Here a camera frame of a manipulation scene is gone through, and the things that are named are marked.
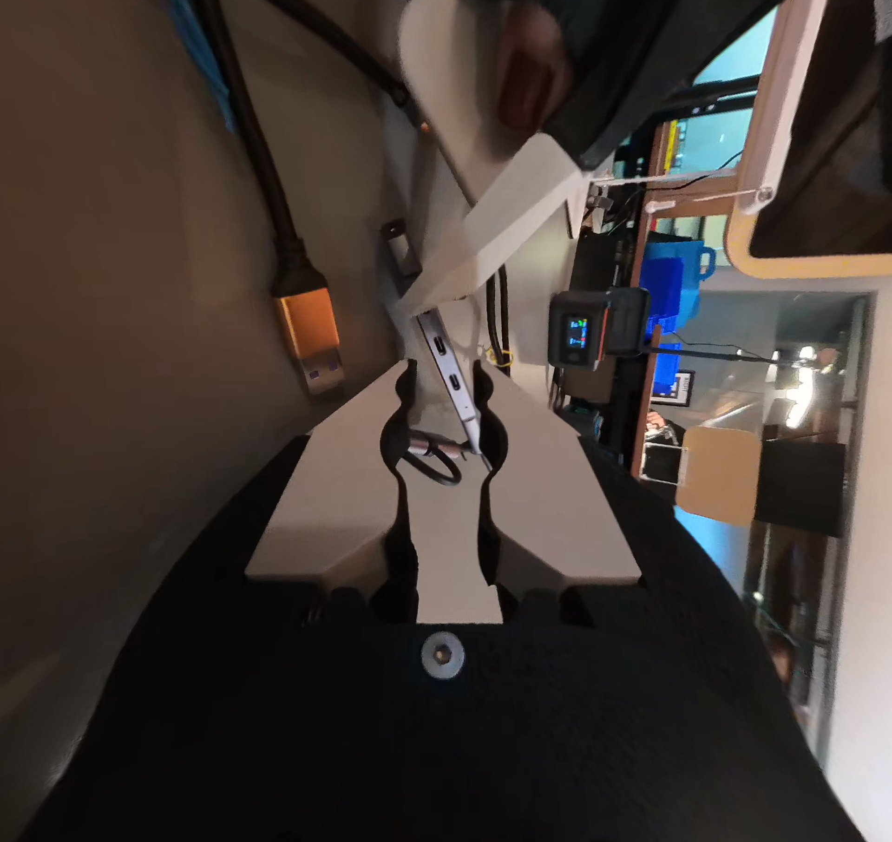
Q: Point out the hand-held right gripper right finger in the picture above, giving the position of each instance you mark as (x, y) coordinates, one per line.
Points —
(550, 500)

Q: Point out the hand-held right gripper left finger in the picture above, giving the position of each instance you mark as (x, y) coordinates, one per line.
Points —
(327, 500)

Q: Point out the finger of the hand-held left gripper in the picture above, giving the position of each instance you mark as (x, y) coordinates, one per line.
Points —
(509, 215)

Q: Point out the silver usb hub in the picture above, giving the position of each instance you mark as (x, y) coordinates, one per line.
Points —
(449, 368)

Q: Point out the person's left hand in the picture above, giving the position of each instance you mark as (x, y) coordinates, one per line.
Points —
(533, 68)

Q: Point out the lit monitor screen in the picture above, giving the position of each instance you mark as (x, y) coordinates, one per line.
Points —
(714, 141)
(739, 47)

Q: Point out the small framed sign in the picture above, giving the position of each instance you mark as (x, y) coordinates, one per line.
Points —
(674, 387)

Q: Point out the tan rounded panel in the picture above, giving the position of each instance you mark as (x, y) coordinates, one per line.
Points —
(718, 474)

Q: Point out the blue plastic container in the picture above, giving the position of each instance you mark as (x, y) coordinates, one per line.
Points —
(669, 284)

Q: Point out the black box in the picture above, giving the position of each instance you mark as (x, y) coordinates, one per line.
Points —
(801, 486)

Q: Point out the blue plastic sheet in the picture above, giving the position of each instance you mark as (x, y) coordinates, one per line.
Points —
(198, 40)

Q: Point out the black action camera with screen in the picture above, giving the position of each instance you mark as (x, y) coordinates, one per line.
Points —
(599, 330)

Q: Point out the dark board with pale frame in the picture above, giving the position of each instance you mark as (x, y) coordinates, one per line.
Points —
(836, 159)

